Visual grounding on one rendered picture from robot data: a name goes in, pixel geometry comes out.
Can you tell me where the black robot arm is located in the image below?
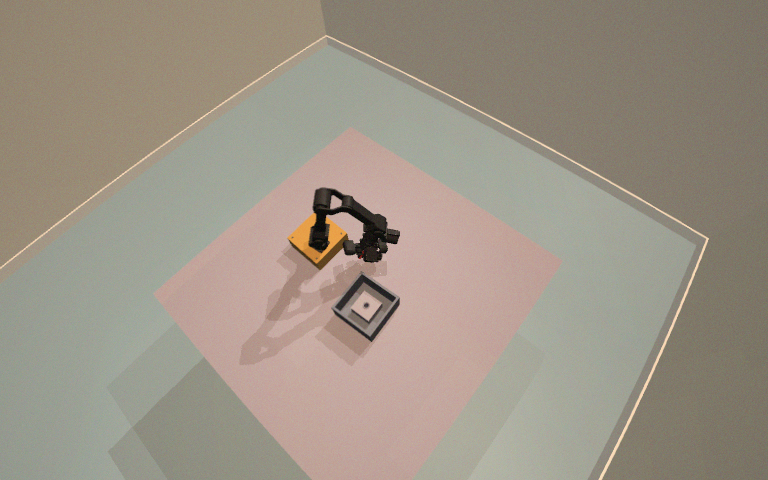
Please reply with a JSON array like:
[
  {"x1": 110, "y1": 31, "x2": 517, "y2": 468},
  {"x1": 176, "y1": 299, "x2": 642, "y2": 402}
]
[{"x1": 308, "y1": 187, "x2": 400, "y2": 263}]

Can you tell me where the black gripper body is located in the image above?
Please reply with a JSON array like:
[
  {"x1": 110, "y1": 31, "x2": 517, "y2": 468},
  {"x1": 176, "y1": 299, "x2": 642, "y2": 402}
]
[{"x1": 342, "y1": 233, "x2": 388, "y2": 256}]

